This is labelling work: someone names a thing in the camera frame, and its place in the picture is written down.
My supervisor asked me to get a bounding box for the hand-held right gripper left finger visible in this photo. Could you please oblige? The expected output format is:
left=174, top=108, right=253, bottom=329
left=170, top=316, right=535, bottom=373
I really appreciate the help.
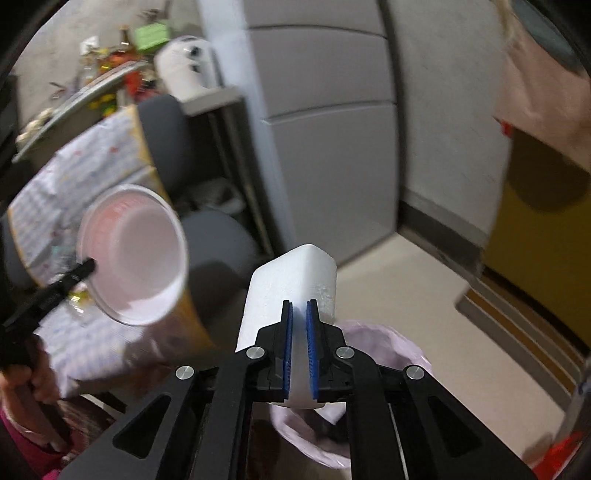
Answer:
left=58, top=300, right=294, bottom=480

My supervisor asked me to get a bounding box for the white and yellow paper cup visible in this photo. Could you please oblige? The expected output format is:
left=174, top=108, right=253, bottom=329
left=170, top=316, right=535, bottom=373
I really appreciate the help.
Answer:
left=76, top=185, right=219, bottom=365

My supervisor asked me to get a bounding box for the yellow cabinet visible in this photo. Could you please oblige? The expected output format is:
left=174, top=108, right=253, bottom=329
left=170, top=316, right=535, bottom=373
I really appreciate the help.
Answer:
left=480, top=129, right=591, bottom=298

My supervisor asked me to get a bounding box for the patterned white cloth yellow trim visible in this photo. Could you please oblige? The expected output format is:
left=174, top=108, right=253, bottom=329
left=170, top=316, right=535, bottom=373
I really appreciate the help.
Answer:
left=7, top=106, right=168, bottom=398

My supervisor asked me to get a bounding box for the white kitchen appliance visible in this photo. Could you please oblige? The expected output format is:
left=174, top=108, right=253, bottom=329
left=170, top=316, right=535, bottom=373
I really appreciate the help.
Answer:
left=154, top=36, right=219, bottom=103

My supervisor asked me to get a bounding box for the red object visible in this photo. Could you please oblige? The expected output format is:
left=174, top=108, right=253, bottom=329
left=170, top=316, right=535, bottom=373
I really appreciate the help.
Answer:
left=539, top=434, right=579, bottom=477

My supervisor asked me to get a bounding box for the pale pink cloth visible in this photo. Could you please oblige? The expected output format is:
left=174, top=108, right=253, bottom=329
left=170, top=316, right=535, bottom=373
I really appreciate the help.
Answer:
left=493, top=0, right=591, bottom=163

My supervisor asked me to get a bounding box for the bin with pale pink bag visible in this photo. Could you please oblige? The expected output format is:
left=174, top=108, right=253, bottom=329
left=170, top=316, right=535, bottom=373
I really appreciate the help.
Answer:
left=270, top=323, right=435, bottom=470

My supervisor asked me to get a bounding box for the grey office chair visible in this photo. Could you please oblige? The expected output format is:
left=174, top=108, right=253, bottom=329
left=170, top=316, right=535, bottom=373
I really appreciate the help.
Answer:
left=0, top=95, right=260, bottom=301

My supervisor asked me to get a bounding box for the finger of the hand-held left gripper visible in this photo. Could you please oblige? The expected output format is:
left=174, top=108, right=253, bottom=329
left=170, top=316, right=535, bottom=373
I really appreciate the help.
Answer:
left=4, top=258, right=97, bottom=329

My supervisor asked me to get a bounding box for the person's left forearm pink sleeve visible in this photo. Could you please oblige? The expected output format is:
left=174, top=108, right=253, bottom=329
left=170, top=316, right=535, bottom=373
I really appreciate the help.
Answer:
left=0, top=394, right=70, bottom=478

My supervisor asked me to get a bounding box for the white basket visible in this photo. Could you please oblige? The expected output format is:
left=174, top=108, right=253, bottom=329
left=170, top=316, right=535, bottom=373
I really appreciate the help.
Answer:
left=196, top=180, right=243, bottom=215

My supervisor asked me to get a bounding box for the green box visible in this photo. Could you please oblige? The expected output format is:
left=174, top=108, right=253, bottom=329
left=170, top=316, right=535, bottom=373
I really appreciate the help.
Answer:
left=134, top=22, right=171, bottom=52

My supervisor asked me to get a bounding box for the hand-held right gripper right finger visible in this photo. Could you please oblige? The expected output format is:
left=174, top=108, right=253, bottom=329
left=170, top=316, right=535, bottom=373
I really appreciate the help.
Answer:
left=307, top=299, right=539, bottom=480

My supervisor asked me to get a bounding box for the cluttered shelf of items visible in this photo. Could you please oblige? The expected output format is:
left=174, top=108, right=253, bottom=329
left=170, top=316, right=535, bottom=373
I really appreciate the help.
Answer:
left=48, top=28, right=155, bottom=116

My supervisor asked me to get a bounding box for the person's left hand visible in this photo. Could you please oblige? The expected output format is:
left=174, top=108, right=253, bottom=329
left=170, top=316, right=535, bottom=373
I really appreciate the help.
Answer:
left=4, top=344, right=62, bottom=403

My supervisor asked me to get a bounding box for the white foam block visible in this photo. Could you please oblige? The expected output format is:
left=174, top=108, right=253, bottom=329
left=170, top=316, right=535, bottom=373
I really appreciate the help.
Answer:
left=235, top=244, right=339, bottom=411

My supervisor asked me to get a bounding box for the grey partition panel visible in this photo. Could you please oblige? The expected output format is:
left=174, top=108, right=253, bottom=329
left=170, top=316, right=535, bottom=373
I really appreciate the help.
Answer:
left=242, top=0, right=403, bottom=274

